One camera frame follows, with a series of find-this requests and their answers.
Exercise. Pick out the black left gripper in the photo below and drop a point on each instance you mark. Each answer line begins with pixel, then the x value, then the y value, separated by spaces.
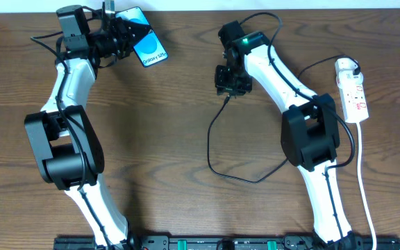
pixel 122 35

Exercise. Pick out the white power strip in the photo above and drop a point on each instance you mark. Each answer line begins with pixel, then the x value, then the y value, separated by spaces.
pixel 353 99

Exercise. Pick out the white charger plug adapter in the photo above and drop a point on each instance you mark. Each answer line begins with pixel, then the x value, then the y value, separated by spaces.
pixel 347 68

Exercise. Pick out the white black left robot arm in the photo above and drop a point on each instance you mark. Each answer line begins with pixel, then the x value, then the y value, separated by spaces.
pixel 65 146

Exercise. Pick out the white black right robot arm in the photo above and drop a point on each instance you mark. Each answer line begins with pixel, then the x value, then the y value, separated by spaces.
pixel 309 126

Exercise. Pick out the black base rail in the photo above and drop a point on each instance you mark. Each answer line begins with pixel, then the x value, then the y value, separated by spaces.
pixel 163 242

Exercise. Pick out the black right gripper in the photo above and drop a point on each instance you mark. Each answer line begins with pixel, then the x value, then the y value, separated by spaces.
pixel 232 82

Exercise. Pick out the blue smartphone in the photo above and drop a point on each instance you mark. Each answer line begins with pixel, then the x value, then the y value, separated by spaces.
pixel 149 49

